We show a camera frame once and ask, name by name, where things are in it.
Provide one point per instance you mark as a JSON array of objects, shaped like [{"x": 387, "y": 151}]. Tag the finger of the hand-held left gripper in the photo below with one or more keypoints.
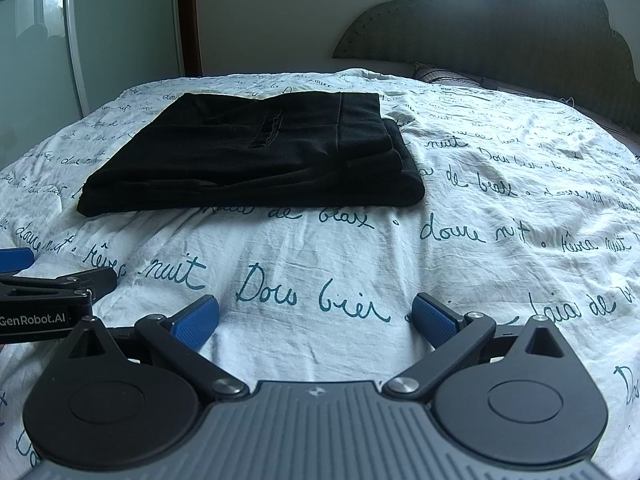
[
  {"x": 60, "y": 282},
  {"x": 15, "y": 260}
]

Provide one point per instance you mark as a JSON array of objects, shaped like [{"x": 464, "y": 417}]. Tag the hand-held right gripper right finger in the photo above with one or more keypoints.
[{"x": 434, "y": 317}]

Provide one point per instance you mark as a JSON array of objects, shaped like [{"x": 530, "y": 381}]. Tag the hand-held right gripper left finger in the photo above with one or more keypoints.
[{"x": 196, "y": 321}]

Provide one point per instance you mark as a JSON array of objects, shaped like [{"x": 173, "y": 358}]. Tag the black pants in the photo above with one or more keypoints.
[{"x": 250, "y": 170}]

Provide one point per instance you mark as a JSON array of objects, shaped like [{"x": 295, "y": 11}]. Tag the white script-printed blanket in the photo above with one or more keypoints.
[{"x": 350, "y": 250}]

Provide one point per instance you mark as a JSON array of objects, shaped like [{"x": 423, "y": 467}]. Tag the striped pillow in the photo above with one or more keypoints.
[{"x": 440, "y": 74}]

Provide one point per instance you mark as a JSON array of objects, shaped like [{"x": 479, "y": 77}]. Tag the glass sliding wardrobe door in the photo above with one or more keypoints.
[{"x": 125, "y": 35}]

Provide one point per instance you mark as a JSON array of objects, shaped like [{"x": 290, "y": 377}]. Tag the olive padded headboard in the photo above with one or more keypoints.
[{"x": 500, "y": 25}]

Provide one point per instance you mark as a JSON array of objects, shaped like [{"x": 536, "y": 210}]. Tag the brown wooden door frame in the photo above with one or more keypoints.
[{"x": 190, "y": 15}]

